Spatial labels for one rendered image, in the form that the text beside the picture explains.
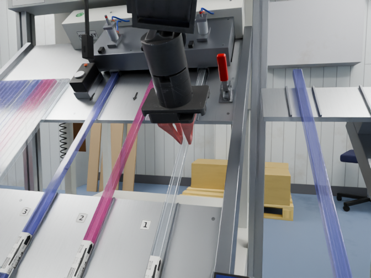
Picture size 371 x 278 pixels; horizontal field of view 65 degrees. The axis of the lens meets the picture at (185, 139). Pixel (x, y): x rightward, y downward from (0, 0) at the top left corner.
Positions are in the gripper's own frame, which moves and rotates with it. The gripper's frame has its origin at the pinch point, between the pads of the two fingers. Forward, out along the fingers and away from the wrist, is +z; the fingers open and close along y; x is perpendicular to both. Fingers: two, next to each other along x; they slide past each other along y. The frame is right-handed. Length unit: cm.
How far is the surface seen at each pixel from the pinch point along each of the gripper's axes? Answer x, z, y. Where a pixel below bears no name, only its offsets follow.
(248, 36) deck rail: -33.1, -3.6, -9.8
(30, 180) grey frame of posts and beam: -12, 30, 62
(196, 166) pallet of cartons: -175, 206, 60
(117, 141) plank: -195, 188, 159
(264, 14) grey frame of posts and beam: -39.8, -5.8, -13.6
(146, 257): 21.0, 2.9, 1.8
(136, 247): 19.9, 2.7, 3.8
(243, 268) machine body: 6.8, 36.0, -9.1
